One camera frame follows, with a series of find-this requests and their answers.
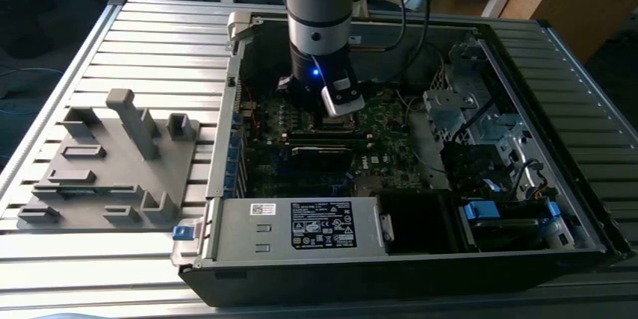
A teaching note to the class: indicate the grey case latch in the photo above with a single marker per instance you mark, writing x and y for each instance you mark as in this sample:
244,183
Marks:
238,25

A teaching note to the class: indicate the green RAM stick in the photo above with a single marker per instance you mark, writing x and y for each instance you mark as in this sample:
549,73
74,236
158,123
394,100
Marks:
84,191

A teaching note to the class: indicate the dark office chair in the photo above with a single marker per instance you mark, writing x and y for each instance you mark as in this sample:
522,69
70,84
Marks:
27,35

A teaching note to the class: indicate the black open PC case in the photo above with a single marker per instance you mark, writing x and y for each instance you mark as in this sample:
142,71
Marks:
398,285

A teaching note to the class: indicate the black graphics card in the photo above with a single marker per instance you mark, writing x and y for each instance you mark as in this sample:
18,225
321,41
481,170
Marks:
322,164

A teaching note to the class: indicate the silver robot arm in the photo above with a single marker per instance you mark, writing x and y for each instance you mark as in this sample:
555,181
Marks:
319,9

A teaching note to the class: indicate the grey parts rack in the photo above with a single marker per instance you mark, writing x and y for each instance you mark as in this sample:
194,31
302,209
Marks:
115,184

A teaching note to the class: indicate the hard disk in blue carrier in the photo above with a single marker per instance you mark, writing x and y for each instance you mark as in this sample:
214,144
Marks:
503,233

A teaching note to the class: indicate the blue case latch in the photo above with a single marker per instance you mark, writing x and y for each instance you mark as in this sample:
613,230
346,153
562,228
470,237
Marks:
182,233

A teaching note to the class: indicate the CPU socket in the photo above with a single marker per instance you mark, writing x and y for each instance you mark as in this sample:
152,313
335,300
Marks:
343,129

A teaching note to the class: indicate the grey power supply unit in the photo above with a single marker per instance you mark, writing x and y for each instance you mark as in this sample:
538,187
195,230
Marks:
279,237

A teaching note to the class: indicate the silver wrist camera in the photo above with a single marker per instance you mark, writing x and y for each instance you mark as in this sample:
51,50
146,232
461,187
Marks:
343,102

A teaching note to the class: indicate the silver metal drive cage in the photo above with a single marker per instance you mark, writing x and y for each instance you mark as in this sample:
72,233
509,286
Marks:
449,106

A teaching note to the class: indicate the white-clip RAM slot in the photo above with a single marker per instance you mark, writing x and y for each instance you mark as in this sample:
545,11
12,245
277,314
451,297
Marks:
323,136
326,143

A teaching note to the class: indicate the green motherboard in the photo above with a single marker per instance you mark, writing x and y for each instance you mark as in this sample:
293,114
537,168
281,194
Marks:
394,147

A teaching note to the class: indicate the CPU with silver top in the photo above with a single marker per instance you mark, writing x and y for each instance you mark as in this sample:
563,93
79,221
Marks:
337,121

